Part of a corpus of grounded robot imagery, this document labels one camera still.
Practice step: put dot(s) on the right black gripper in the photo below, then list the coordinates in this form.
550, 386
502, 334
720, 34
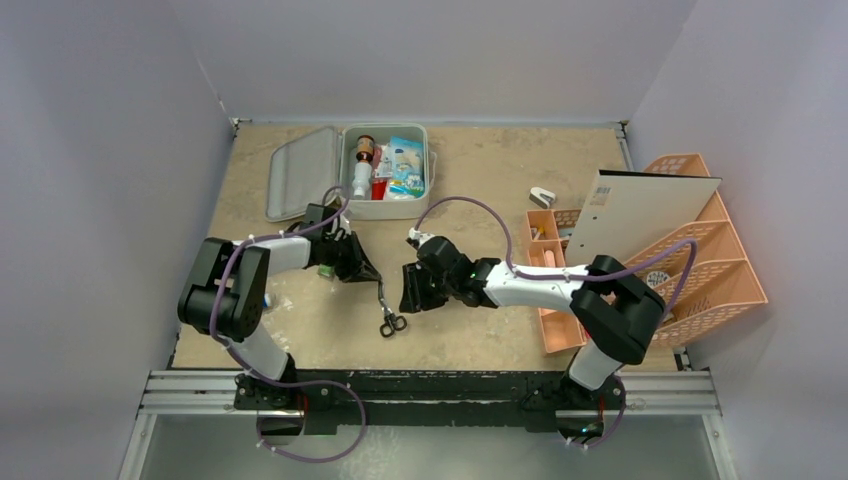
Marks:
424, 283

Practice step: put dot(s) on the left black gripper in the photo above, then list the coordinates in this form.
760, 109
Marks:
358, 268

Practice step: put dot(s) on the small green medicine box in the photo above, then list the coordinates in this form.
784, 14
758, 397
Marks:
326, 271

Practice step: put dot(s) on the black handled scissors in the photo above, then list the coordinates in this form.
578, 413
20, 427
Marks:
392, 323

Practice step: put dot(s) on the red first aid pouch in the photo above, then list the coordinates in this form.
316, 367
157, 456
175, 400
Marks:
378, 188

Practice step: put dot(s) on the white plastic bottle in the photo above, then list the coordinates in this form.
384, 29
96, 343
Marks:
361, 180

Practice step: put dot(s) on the grey storage case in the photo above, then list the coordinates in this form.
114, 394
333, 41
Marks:
320, 165

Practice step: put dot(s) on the light blue wipes packet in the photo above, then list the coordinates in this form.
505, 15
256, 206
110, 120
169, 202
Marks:
407, 179

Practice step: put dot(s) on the brown bottle orange cap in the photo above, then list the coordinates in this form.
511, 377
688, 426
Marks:
365, 147

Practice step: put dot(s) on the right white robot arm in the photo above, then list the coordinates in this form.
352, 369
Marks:
618, 310

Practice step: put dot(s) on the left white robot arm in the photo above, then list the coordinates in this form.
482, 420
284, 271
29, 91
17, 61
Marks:
224, 295

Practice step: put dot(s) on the orange compartment tray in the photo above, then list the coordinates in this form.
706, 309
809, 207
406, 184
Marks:
547, 234

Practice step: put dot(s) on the white board folder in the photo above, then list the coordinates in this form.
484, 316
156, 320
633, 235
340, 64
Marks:
625, 212

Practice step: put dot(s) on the orange plastic file rack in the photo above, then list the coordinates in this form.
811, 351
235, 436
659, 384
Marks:
721, 286

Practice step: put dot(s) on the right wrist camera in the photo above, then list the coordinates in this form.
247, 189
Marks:
417, 238

